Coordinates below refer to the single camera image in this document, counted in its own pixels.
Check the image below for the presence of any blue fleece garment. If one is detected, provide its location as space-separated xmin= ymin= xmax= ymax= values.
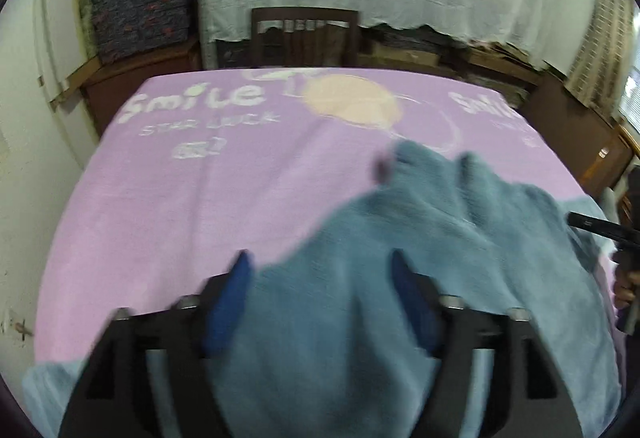
xmin=24 ymin=142 xmax=624 ymax=437

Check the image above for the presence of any person's right hand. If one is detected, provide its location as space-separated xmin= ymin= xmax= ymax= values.
xmin=613 ymin=267 xmax=640 ymax=310

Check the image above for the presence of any checkered window curtain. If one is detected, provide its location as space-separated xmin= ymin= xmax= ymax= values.
xmin=564 ymin=0 xmax=636 ymax=120

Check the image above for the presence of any purple Smile table cloth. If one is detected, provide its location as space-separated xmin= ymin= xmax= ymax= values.
xmin=35 ymin=68 xmax=597 ymax=363

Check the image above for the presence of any brown wooden side cabinet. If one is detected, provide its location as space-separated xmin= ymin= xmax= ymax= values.
xmin=80 ymin=38 xmax=202 ymax=138

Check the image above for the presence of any dark wooden chair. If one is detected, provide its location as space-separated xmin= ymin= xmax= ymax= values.
xmin=250 ymin=7 xmax=360 ymax=68

